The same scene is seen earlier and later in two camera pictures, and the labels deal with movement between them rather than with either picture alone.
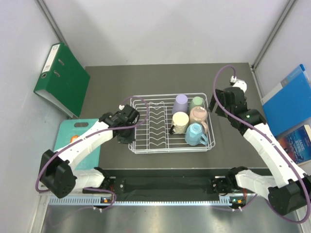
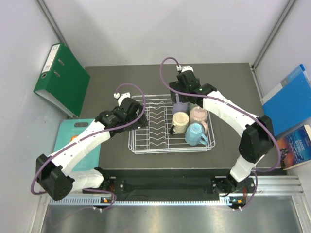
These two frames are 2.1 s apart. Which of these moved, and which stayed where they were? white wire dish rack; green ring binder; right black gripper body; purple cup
Moved: right black gripper body
Stayed: purple cup; green ring binder; white wire dish rack
